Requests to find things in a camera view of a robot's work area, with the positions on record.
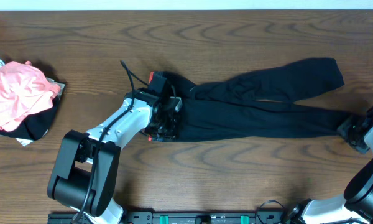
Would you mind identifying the black leggings red waistband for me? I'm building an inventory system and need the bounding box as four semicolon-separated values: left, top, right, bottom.
150;58;351;142

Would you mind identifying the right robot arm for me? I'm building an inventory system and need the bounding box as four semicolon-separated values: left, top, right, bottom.
282;106;373;224

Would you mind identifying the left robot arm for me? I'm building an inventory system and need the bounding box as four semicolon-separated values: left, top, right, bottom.
47;72;182;223

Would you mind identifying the black folded garment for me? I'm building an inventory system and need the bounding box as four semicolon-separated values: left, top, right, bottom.
0;78;65;141

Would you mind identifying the pink crumpled garment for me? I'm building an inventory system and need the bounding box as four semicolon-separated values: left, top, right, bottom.
0;61;60;132

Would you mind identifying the left black cable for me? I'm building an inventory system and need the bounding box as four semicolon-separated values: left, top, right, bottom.
70;60;150;224

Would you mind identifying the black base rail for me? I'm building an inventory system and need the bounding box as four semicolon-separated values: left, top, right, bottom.
47;211;288;224

